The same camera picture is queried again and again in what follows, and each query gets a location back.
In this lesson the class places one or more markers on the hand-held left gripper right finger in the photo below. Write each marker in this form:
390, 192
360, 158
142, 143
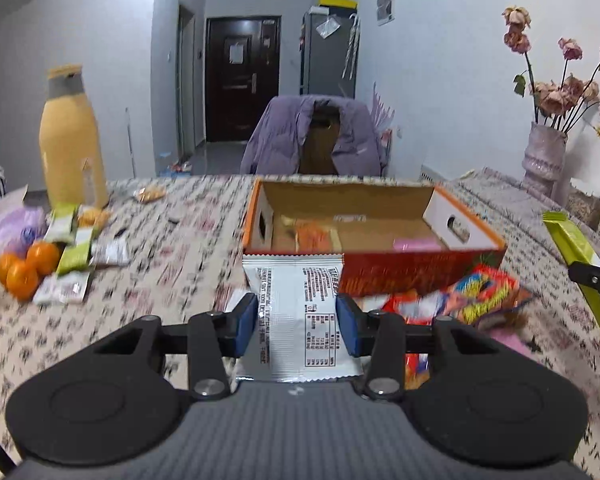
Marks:
347, 325

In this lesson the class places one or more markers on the red snack packet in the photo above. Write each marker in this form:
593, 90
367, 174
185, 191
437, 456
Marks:
410, 306

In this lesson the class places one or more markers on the pale green snack packet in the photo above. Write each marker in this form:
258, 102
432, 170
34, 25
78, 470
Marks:
75, 255
62, 222

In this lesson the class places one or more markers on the small clear cookie packet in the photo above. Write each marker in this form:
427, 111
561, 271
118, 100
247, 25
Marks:
94, 216
150, 193

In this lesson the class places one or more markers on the purple puffer jacket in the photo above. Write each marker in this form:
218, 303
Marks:
275, 135

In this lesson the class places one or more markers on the white paper notice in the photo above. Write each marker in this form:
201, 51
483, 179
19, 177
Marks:
236, 54

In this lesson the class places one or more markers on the pale pink snack packet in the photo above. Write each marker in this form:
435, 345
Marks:
510, 344

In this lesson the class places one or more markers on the striped folded umbrella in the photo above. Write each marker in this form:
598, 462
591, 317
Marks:
351, 45

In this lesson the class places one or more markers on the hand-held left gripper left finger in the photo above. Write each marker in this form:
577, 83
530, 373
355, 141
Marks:
247, 325

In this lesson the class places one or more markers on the white mop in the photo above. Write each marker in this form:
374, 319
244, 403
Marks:
129, 140

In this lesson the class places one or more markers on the white wall panel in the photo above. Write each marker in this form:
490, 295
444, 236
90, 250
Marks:
385, 4

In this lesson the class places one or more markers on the dark brown entrance door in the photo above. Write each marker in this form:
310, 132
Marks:
230, 100

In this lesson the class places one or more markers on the grey side door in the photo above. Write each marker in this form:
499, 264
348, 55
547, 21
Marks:
186, 80

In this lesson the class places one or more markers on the orange cardboard box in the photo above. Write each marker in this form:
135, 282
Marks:
410, 270

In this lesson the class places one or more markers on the yellow thermos bottle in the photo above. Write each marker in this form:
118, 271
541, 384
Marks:
70, 150

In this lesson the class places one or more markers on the yellow box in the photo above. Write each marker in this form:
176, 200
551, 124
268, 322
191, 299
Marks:
337, 2

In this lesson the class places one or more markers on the purple plastic bag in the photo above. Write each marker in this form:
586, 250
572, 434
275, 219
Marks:
15, 230

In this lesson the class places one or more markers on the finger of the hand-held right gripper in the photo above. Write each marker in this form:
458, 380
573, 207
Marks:
587, 274

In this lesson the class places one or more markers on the dried pink rose bouquet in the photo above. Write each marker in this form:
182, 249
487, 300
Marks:
562, 92

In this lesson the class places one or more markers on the bright green snack packet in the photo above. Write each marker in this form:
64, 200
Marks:
575, 242

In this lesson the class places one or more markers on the calligraphy print tablecloth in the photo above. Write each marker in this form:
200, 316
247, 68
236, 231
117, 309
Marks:
180, 270

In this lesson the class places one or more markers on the orange snack packet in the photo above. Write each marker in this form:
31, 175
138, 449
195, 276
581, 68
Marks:
312, 236

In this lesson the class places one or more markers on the large white snack packet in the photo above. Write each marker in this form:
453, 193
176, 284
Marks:
300, 305

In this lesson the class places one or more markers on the brown wooden chair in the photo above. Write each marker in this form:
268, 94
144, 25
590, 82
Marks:
320, 152

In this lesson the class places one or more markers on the clear bag on refrigerator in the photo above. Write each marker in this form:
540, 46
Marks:
328, 26

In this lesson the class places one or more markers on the pink textured vase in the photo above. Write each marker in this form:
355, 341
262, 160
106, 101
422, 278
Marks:
544, 160

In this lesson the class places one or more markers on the grey patterned cloth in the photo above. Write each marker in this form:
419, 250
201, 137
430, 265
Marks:
520, 190

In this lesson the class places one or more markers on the white leaning board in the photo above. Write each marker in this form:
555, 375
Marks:
432, 172

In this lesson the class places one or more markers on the pink plastic bag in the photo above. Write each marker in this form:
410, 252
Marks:
382, 112

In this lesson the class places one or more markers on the grey refrigerator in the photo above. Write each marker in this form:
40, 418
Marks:
325, 60

